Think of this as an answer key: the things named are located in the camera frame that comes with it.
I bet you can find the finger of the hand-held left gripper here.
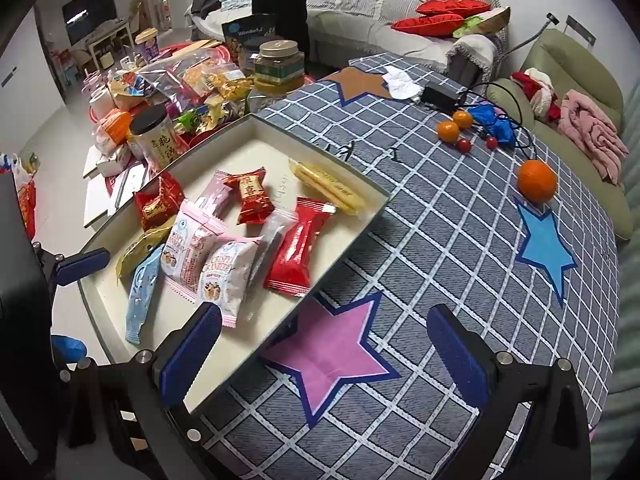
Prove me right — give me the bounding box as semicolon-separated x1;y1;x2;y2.
32;242;111;288

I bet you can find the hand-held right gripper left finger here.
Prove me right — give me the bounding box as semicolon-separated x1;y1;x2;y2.
67;302;226;480

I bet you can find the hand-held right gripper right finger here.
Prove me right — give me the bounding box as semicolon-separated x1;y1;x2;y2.
426;304;593;480

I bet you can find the gold snack packet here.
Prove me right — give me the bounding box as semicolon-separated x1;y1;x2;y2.
116;224;176;281

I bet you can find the light blue snack packet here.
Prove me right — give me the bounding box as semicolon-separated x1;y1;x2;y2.
124;242;168;346

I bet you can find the pink white cracker packet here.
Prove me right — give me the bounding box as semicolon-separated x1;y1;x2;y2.
160;200;228;303
196;232;266;329

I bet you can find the red gold candy packet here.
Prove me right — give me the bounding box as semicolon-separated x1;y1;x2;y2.
134;172;187;233
222;169;268;226

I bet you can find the clear dark bar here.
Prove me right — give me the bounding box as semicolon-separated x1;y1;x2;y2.
245;209;296;311

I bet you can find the pink long snack packet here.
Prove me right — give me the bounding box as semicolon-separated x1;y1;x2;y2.
192;171;236;221

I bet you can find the red long snack packet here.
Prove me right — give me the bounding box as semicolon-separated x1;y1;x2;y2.
263;196;337;298

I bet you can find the yellow long wafer packet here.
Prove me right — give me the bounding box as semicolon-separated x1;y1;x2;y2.
289;158;368;217

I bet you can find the shallow white tray box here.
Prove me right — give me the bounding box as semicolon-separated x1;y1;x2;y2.
77;112;393;416

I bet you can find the person's left hand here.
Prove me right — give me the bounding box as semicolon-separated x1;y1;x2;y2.
52;335;88;363

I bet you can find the stack of white boxes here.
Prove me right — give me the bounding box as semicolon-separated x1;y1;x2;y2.
82;147;151;228

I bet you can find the red mesh bag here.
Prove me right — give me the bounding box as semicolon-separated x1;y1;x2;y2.
15;180;38;241

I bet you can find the grey checked star tablecloth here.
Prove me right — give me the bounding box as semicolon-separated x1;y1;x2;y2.
165;52;623;480

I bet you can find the orange white packet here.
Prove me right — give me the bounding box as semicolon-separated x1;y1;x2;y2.
92;110;136;158

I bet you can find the labelled jar black lid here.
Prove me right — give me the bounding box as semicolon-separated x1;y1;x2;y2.
129;105;188;173

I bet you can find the pale green curtain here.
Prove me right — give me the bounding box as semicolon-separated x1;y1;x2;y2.
590;80;640;480

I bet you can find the large orange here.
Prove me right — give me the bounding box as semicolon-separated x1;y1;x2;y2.
516;159;558;205

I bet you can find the pile of snack bags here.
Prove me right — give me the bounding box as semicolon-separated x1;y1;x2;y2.
107;40;256;136

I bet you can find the white television stand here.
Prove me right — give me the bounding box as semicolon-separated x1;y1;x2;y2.
85;20;136;73

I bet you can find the purple paper cup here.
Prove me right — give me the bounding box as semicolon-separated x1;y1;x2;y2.
135;27;162;61

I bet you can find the blue crumpled glove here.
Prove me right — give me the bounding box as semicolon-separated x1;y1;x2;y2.
467;101;521;148

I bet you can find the seed jar yellow lid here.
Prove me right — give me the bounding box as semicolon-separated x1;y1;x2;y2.
245;77;306;116

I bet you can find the black television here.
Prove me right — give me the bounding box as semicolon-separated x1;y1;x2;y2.
61;0;118;46

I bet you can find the black power adapter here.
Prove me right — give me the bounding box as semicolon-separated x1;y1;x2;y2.
420;84;466;111

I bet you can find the pink blanket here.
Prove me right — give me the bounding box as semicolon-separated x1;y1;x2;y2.
557;89;631;186

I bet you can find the clear jar black lid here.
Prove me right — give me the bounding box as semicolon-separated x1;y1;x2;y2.
237;40;263;78

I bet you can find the red white plush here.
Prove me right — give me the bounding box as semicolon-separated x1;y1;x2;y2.
510;67;563;123

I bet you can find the jar with brown lid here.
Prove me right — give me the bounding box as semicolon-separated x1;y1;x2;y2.
252;40;306;93

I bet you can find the white crumpled tissue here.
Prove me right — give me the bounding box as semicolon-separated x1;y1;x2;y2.
382;65;423;103

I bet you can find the dark snack pouch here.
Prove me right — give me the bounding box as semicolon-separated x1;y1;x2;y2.
221;14;277;56

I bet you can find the green armchair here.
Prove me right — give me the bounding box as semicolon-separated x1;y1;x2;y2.
487;27;638;241

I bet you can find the red cushion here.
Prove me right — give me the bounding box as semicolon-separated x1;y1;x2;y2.
415;0;493;17
391;14;468;37

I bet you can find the grey gooseneck holder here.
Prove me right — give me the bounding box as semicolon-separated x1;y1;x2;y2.
500;12;560;61

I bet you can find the grey striped sofa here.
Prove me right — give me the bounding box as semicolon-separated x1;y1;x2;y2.
302;0;508;78

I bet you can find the black cable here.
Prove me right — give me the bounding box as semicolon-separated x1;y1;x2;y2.
457;77;536;153

